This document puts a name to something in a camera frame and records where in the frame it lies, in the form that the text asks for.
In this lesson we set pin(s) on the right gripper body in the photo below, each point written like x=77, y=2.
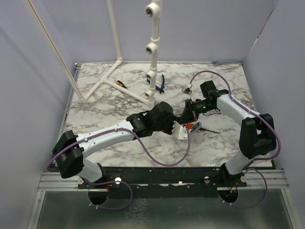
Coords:
x=191, y=105

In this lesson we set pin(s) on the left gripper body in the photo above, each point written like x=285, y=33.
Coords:
x=166, y=127

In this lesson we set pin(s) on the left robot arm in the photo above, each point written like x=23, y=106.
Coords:
x=71, y=150

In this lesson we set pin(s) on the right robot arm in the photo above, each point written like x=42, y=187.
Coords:
x=257, y=136

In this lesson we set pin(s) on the yellow black screwdriver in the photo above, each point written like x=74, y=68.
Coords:
x=121, y=84

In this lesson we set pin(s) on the orange handled screwdriver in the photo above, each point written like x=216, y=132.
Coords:
x=204, y=129

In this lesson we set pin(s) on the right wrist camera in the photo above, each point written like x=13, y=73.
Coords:
x=188, y=90

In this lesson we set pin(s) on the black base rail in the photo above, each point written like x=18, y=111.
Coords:
x=163, y=182

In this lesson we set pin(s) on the white pvc pipe frame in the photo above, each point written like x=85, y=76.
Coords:
x=86, y=31

